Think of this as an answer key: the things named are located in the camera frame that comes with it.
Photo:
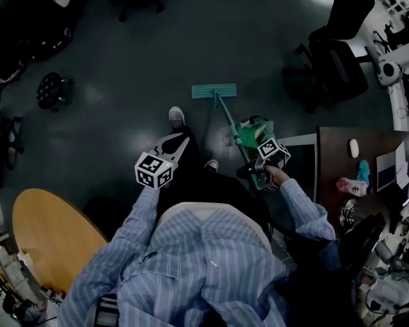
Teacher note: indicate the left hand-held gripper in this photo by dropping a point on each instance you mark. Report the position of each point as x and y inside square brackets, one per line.
[153, 172]

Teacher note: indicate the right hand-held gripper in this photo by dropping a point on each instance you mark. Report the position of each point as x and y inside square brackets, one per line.
[272, 149]

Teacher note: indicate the teal mop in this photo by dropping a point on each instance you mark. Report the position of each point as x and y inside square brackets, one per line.
[204, 91]

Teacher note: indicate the person's left forearm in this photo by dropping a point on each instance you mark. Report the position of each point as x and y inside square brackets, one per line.
[139, 213]

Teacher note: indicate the person's right forearm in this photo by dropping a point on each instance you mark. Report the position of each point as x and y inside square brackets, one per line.
[303, 206]

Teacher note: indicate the person's left leg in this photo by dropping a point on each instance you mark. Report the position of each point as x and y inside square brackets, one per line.
[191, 148]

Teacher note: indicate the person's leg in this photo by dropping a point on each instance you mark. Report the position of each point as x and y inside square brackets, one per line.
[191, 148]
[225, 189]

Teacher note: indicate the person's right leg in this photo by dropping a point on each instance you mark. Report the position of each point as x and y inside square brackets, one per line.
[225, 189]

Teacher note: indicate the person's left white shoe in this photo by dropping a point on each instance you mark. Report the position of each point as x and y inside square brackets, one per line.
[176, 115]

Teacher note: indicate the person's white shoe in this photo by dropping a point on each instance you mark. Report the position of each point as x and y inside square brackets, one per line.
[176, 115]
[211, 164]

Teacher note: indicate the person's right white shoe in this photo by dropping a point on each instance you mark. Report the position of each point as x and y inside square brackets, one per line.
[211, 164]

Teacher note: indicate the green bag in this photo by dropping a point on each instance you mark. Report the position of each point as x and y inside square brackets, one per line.
[250, 136]

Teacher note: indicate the dark cabinet with grey edge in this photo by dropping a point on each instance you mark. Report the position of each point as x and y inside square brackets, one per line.
[301, 169]

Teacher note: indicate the dark brown desk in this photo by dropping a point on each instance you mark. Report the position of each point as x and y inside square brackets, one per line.
[334, 162]

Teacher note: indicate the person's striped shirt torso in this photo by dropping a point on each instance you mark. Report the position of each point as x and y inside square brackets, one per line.
[197, 267]

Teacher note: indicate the white computer mouse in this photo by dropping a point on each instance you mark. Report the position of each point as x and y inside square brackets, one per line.
[353, 147]

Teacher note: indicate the teal cloth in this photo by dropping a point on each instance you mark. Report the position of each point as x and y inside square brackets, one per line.
[363, 170]

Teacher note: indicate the black round wheeled stool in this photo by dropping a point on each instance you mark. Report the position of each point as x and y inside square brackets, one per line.
[49, 89]

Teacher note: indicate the grey laptop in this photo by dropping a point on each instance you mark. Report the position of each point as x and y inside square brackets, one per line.
[386, 170]

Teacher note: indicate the round wooden table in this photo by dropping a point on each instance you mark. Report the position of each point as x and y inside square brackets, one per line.
[51, 237]

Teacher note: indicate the white paper sheet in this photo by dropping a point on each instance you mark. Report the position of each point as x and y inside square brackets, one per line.
[403, 169]

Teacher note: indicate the white round device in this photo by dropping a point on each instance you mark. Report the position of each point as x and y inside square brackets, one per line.
[389, 70]

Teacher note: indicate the black wheeled machine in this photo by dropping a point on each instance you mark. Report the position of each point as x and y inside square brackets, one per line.
[24, 32]

